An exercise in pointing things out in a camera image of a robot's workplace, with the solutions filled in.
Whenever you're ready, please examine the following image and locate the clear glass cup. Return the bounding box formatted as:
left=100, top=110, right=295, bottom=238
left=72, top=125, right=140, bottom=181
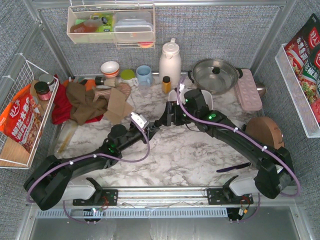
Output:
left=138, top=85, right=150, bottom=97

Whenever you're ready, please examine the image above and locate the striped pink towel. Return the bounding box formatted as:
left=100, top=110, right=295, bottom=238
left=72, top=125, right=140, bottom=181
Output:
left=92, top=83, right=131, bottom=102

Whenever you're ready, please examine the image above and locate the purple knife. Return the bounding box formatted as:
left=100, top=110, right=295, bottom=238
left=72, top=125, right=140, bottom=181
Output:
left=216, top=162, right=251, bottom=173

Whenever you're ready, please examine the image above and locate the red cloth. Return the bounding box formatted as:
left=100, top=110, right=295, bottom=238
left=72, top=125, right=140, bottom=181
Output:
left=51, top=81, right=103, bottom=125

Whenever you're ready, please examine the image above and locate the cream wall basket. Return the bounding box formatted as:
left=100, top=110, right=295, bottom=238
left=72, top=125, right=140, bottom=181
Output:
left=66, top=3, right=156, bottom=48

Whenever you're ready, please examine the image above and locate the red lid jar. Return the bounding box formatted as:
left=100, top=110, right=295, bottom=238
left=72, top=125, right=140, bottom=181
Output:
left=34, top=81, right=52, bottom=101

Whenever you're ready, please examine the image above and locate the pink egg tray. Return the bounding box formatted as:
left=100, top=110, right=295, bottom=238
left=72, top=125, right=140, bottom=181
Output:
left=234, top=68, right=263, bottom=112

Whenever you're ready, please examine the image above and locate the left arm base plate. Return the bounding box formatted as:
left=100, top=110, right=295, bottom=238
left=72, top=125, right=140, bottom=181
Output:
left=72, top=189, right=119, bottom=207

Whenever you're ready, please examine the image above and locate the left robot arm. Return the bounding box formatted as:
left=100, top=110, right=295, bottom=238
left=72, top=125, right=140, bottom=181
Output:
left=24, top=120, right=162, bottom=211

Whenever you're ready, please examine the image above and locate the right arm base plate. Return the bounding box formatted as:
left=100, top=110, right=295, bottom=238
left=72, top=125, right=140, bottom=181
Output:
left=204, top=188, right=254, bottom=205

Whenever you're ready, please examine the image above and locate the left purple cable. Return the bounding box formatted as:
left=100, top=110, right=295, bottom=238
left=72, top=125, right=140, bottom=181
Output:
left=26, top=119, right=151, bottom=224

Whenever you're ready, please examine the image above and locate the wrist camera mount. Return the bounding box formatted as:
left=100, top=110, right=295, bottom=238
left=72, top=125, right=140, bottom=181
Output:
left=178, top=83, right=185, bottom=93
left=130, top=112, right=150, bottom=130

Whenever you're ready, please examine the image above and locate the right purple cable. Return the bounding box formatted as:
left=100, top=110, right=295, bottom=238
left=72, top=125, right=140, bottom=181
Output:
left=176, top=76, right=302, bottom=223

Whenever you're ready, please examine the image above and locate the round wooden cutting board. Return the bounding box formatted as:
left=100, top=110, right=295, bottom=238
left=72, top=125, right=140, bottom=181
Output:
left=245, top=116, right=285, bottom=149

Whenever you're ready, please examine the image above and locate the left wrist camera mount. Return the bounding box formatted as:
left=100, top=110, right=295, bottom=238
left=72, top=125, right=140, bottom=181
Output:
left=130, top=112, right=150, bottom=130

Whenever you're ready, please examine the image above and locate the white wire side basket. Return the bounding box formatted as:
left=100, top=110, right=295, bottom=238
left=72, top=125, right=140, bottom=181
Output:
left=0, top=53, right=59, bottom=169

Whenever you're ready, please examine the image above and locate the silver lid jar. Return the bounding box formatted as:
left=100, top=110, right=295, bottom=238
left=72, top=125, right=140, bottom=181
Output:
left=39, top=73, right=56, bottom=92

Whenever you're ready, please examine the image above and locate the white thermos jug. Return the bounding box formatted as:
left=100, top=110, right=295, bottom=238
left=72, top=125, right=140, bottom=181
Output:
left=159, top=38, right=182, bottom=88

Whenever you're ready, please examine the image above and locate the green labelled packet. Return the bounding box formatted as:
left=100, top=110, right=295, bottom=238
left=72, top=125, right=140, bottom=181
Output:
left=90, top=13, right=114, bottom=33

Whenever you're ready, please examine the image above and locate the orange plate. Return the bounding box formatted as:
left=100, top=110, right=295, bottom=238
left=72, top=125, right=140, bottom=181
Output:
left=84, top=79, right=96, bottom=91

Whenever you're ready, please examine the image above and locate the clear plastic food container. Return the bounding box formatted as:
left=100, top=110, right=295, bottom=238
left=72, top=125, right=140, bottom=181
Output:
left=113, top=11, right=154, bottom=43

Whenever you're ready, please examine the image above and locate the brown cloth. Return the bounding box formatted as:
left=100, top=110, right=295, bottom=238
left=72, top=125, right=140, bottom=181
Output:
left=66, top=82, right=108, bottom=126

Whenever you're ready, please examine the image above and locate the green lid cup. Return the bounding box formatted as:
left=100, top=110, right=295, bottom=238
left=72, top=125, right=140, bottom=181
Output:
left=120, top=69, right=139, bottom=87

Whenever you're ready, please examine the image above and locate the orange snack bag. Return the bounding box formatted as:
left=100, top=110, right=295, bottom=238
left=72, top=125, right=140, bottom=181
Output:
left=0, top=84, right=42, bottom=153

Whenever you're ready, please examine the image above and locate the white right wall basket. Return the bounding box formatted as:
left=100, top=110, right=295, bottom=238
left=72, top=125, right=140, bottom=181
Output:
left=274, top=43, right=320, bottom=139

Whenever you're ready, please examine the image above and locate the blue mug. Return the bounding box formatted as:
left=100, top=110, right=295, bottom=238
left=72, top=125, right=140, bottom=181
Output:
left=136, top=65, right=154, bottom=87

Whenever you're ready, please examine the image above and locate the purple cable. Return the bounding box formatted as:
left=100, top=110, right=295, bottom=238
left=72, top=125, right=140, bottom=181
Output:
left=176, top=76, right=302, bottom=223
left=26, top=119, right=151, bottom=224

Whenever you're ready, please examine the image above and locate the red seasoning packet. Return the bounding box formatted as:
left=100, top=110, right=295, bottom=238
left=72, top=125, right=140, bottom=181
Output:
left=284, top=13, right=320, bottom=123

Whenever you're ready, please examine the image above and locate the brown cardboard piece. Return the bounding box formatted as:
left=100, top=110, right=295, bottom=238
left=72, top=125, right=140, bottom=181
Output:
left=103, top=88, right=134, bottom=125

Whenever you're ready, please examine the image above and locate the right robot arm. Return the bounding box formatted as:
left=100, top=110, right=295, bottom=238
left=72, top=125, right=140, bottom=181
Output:
left=155, top=89, right=293, bottom=200

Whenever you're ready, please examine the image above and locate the orange juice bottle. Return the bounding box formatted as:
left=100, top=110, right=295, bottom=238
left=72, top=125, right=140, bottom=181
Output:
left=162, top=76, right=171, bottom=94

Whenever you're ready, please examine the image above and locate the steel ladle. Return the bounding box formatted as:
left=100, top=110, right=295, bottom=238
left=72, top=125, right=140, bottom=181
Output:
left=255, top=82, right=267, bottom=98

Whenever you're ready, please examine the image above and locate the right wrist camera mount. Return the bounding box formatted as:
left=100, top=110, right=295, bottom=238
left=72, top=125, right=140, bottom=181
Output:
left=178, top=83, right=185, bottom=93

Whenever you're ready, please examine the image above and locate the white plastic storage basket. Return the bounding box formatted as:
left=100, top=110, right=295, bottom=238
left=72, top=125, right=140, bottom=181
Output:
left=168, top=90, right=213, bottom=110

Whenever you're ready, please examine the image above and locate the black bottle cap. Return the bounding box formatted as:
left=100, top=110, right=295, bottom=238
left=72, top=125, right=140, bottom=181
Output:
left=94, top=76, right=105, bottom=86

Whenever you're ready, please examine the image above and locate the orange striped bowl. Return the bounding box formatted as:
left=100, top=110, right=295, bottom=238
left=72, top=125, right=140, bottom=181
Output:
left=100, top=61, right=120, bottom=78

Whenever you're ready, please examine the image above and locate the steel pot with lid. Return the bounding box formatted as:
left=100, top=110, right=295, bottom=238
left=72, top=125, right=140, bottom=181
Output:
left=187, top=58, right=244, bottom=96

